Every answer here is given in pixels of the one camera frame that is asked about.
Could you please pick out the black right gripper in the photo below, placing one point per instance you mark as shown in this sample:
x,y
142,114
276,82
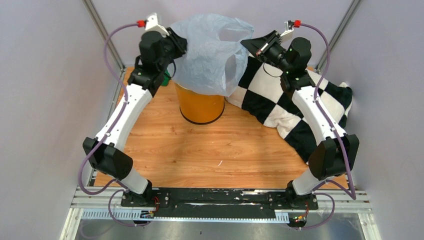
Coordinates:
x,y
255,46

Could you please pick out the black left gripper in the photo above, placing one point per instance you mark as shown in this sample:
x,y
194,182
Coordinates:
x,y
178,43

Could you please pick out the translucent blue plastic bag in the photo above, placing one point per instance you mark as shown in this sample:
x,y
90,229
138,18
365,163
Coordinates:
x,y
215,59

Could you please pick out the orange trash bin gold rim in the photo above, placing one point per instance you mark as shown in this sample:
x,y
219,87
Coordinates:
x,y
198,108

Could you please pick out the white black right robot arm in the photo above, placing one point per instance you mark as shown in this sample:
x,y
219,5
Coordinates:
x,y
335,150

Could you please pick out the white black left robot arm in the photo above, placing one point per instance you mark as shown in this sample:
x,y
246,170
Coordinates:
x,y
105,152

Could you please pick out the green cloth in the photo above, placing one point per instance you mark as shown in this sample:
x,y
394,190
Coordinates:
x,y
166,78

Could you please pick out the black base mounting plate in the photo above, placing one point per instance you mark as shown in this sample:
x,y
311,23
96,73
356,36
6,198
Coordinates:
x,y
219,203

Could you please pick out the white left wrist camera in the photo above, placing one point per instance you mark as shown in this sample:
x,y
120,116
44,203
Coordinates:
x,y
152,23

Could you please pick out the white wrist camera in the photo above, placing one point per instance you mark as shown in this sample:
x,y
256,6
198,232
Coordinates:
x,y
152,23
288,28

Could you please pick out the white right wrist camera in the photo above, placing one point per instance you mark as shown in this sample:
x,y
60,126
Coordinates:
x,y
288,28

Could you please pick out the right aluminium corner post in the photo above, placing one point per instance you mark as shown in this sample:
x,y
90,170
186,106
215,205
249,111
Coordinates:
x,y
346,19

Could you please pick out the aluminium corner post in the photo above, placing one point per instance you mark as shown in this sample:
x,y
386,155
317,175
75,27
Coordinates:
x,y
346,19
95,16

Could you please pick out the left aluminium corner post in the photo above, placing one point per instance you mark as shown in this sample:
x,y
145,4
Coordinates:
x,y
95,16

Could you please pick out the aluminium frame rail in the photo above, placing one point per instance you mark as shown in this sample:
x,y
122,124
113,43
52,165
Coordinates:
x,y
101,217

